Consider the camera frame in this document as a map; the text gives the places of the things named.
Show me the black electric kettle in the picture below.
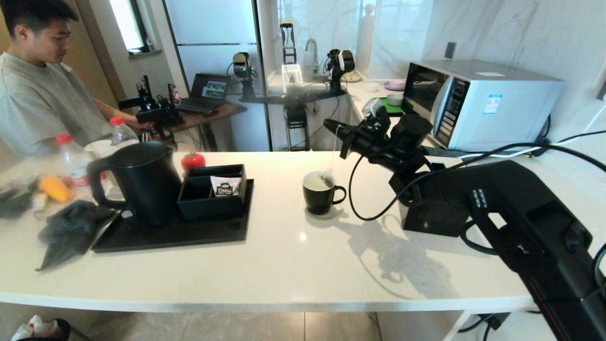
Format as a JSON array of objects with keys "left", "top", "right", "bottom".
[{"left": 87, "top": 141, "right": 183, "bottom": 227}]

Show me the white tea bag packet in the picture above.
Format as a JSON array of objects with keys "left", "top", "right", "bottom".
[{"left": 211, "top": 176, "right": 242, "bottom": 197}]

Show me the black tea organizer box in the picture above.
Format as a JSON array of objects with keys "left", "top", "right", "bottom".
[{"left": 178, "top": 164, "right": 249, "bottom": 220}]

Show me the green and black tray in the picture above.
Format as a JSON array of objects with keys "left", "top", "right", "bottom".
[{"left": 374, "top": 97, "right": 412, "bottom": 115}]

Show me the black teleoperation rig stand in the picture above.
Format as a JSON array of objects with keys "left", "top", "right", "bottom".
[{"left": 239, "top": 21, "right": 348, "bottom": 152}]

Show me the chrome kitchen faucet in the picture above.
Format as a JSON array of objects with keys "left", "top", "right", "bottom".
[{"left": 304, "top": 39, "right": 320, "bottom": 76}]

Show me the black mug white inside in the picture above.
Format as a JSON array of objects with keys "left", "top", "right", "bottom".
[{"left": 302, "top": 171, "right": 347, "bottom": 215}]

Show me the white translucent basket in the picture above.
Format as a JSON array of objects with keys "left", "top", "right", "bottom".
[{"left": 281, "top": 65, "right": 303, "bottom": 94}]

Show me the black tissue box white lid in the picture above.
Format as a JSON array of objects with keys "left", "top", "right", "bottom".
[{"left": 401, "top": 187, "right": 472, "bottom": 237}]

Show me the brown wooden desk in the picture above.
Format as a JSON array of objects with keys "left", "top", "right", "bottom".
[{"left": 166, "top": 102, "right": 248, "bottom": 152}]

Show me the black laptop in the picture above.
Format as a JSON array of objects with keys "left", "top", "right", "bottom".
[{"left": 176, "top": 74, "right": 232, "bottom": 114}]

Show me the silver microwave oven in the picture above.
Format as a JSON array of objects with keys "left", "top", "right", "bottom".
[{"left": 401, "top": 60, "right": 565, "bottom": 153}]

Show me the red tomato shaped toy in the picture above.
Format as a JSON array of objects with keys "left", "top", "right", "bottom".
[{"left": 181, "top": 153, "right": 206, "bottom": 171}]

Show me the white refrigerator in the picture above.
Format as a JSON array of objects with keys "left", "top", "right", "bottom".
[{"left": 162, "top": 0, "right": 273, "bottom": 152}]

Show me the black rectangular serving tray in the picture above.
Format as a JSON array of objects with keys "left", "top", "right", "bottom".
[{"left": 91, "top": 179, "right": 255, "bottom": 253}]

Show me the clear water bottle red cap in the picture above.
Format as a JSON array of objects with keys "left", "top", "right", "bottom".
[
  {"left": 56, "top": 134, "right": 95, "bottom": 188},
  {"left": 110, "top": 116, "right": 141, "bottom": 146}
]

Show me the grey power adapter brick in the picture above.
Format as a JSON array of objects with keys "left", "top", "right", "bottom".
[{"left": 476, "top": 313, "right": 511, "bottom": 331}]

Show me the translucent white plastic cup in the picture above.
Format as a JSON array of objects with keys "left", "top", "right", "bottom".
[{"left": 84, "top": 140, "right": 116, "bottom": 159}]

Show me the dark grey cloth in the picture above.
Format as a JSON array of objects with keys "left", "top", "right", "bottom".
[{"left": 37, "top": 200, "right": 116, "bottom": 271}]

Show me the person in grey shirt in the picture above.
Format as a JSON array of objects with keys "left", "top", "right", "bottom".
[{"left": 0, "top": 0, "right": 143, "bottom": 159}]

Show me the black trash bin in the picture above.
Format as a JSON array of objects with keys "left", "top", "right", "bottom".
[{"left": 10, "top": 318, "right": 71, "bottom": 341}]

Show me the white crumpled paper trash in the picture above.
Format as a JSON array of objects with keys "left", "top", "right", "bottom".
[{"left": 12, "top": 315, "right": 60, "bottom": 341}]

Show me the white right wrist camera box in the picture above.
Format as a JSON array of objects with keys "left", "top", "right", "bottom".
[{"left": 362, "top": 98, "right": 385, "bottom": 120}]

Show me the white power cable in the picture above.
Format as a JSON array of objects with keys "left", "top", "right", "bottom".
[{"left": 457, "top": 102, "right": 606, "bottom": 160}]

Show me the black adapter cable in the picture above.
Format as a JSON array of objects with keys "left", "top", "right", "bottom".
[{"left": 457, "top": 310, "right": 543, "bottom": 341}]

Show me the black power cable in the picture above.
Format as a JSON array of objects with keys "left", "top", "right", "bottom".
[{"left": 530, "top": 129, "right": 606, "bottom": 152}]

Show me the window with dark frame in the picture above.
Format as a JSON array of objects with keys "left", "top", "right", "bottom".
[{"left": 108, "top": 0, "right": 152, "bottom": 56}]

